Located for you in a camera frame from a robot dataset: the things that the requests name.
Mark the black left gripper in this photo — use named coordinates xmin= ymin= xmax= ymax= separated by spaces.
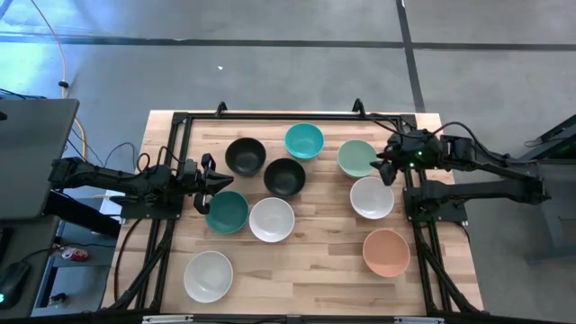
xmin=193 ymin=152 xmax=235 ymax=215

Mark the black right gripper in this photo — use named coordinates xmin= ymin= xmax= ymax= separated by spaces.
xmin=369 ymin=129 xmax=445 ymax=186

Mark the pale green bowl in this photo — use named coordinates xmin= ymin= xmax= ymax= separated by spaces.
xmin=337 ymin=139 xmax=379 ymax=179

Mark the dark green bowl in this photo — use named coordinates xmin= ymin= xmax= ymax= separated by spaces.
xmin=204 ymin=190 xmax=250 ymax=236

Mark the white bowl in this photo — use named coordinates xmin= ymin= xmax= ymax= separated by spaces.
xmin=248 ymin=196 xmax=296 ymax=244
xmin=349 ymin=175 xmax=396 ymax=221
xmin=183 ymin=250 xmax=235 ymax=304

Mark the black bowl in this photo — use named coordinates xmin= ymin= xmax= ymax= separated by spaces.
xmin=224 ymin=137 xmax=267 ymax=177
xmin=263 ymin=157 xmax=307 ymax=198

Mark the turquoise bowl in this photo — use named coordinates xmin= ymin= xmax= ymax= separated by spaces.
xmin=283 ymin=121 xmax=326 ymax=161

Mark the orange bowl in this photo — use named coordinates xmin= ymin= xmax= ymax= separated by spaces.
xmin=362 ymin=228 xmax=411 ymax=279

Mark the white paper sheet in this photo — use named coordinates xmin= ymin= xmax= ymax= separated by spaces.
xmin=98 ymin=188 xmax=130 ymax=224

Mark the black desk support bar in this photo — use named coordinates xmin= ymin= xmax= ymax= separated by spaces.
xmin=43 ymin=189 xmax=122 ymax=239

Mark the red and white object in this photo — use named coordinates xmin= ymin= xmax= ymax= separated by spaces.
xmin=60 ymin=246 xmax=90 ymax=263

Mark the grey desk shelf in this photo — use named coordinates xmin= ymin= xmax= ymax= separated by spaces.
xmin=31 ymin=197 xmax=122 ymax=319

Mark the grey laptop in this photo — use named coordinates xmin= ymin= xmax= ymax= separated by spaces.
xmin=0 ymin=98 xmax=81 ymax=221

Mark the dark desk top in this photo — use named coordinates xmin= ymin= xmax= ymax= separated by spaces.
xmin=0 ymin=214 xmax=62 ymax=321

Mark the black computer mouse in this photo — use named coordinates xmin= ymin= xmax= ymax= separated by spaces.
xmin=0 ymin=260 xmax=32 ymax=310

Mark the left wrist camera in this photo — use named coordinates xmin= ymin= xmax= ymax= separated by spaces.
xmin=181 ymin=157 xmax=199 ymax=181

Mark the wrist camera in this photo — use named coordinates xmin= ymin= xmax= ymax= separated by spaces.
xmin=404 ymin=133 xmax=428 ymax=158
xmin=181 ymin=157 xmax=199 ymax=181

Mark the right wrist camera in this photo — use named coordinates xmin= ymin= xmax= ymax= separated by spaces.
xmin=404 ymin=133 xmax=428 ymax=158

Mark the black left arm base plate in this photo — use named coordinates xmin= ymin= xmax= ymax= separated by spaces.
xmin=110 ymin=184 xmax=185 ymax=221

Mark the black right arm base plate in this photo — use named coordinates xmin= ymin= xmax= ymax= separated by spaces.
xmin=402 ymin=179 xmax=469 ymax=224

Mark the black aluminium table frame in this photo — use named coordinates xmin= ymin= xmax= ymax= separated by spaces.
xmin=101 ymin=110 xmax=485 ymax=324

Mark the black floor cable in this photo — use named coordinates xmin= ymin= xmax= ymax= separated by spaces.
xmin=66 ymin=128 xmax=139 ymax=175

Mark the black curved cable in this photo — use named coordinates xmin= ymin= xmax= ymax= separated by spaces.
xmin=112 ymin=218 xmax=138 ymax=310

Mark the white metal bracket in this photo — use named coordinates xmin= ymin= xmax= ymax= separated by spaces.
xmin=142 ymin=314 xmax=194 ymax=324
xmin=393 ymin=316 xmax=446 ymax=324

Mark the dark side desk frame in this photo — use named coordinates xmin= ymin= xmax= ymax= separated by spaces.
xmin=521 ymin=114 xmax=576 ymax=266

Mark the orange cable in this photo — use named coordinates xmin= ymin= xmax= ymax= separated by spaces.
xmin=30 ymin=0 xmax=89 ymax=158

